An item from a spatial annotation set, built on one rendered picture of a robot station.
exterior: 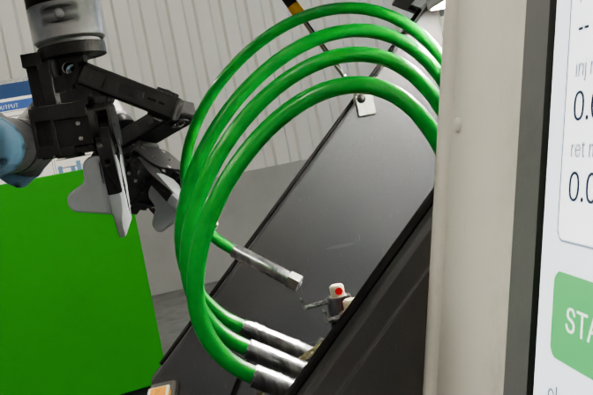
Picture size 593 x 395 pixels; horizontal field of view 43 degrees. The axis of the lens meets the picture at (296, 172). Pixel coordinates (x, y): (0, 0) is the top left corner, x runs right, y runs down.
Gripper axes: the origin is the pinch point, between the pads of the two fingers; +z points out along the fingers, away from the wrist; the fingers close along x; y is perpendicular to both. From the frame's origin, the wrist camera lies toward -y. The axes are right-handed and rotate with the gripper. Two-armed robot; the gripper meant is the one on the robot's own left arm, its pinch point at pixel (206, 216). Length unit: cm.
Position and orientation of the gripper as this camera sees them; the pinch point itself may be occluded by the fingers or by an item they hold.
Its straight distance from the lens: 94.7
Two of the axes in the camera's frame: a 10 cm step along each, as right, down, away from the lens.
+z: 6.5, 6.2, -4.4
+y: -5.7, 7.8, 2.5
